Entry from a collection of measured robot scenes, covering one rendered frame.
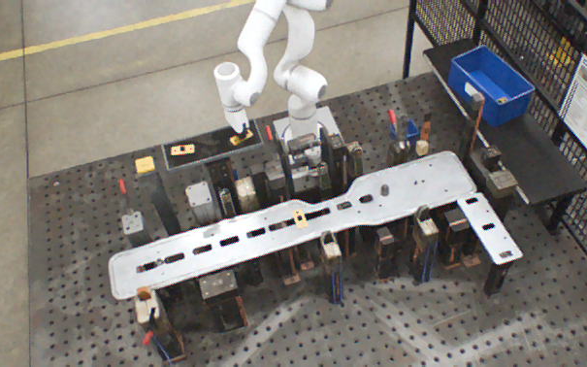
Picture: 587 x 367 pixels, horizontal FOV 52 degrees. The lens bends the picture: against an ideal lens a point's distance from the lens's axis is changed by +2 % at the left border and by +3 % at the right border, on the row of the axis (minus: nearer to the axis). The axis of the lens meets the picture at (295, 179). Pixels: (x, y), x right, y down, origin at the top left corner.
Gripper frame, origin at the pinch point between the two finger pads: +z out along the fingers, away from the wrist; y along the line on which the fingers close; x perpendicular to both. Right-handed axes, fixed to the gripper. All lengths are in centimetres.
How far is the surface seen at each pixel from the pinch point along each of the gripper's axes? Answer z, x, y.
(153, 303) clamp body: 13, -58, 35
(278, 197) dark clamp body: 24.9, 2.6, 17.8
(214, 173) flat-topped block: 15.1, -13.9, -1.3
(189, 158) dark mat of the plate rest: 2.6, -20.9, -3.3
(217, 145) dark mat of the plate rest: 2.6, -9.2, -2.4
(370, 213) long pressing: 19, 23, 49
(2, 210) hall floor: 118, -102, -139
